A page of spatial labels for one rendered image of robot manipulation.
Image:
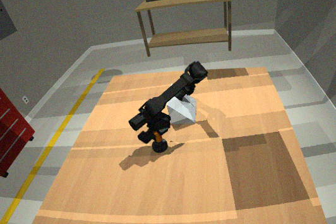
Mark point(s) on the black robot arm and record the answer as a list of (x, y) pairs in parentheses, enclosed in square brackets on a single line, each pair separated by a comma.
[(185, 85)]

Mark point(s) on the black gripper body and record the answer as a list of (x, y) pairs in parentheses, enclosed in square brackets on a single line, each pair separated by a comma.
[(147, 136)]

